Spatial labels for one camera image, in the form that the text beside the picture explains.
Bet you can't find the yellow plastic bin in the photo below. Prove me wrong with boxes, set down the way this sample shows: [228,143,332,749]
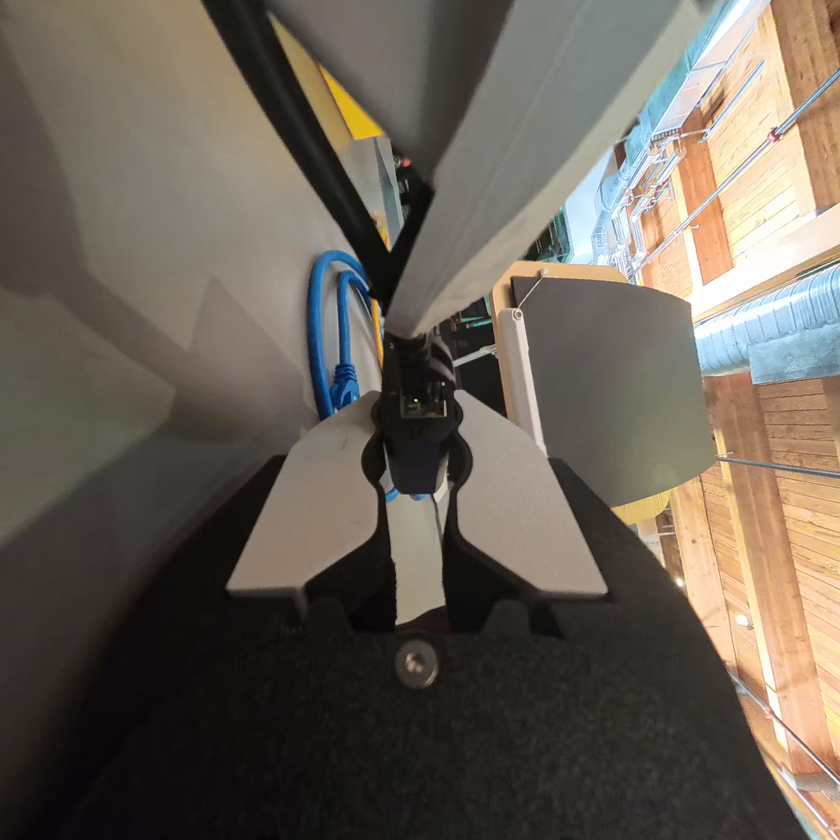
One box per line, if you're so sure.
[269,16,392,145]

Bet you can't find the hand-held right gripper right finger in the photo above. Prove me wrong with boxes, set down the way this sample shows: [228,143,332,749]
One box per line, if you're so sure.
[444,394,611,634]

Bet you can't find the blue ethernet cable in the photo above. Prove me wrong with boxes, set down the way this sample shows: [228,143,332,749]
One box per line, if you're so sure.
[306,248,403,508]

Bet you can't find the black ethernet cable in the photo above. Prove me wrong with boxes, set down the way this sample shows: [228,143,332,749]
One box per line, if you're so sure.
[201,0,424,345]

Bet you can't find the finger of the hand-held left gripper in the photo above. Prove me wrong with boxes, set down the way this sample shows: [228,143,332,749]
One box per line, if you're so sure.
[267,0,437,143]
[380,0,720,347]

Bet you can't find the silver ventilation duct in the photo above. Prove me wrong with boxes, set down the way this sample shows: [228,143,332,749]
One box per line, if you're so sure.
[692,260,840,384]

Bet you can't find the black ethernet port adapter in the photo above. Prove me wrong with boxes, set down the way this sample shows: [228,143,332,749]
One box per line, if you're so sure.
[369,334,471,498]

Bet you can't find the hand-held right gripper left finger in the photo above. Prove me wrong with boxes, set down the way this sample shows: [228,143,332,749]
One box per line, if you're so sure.
[226,397,397,634]

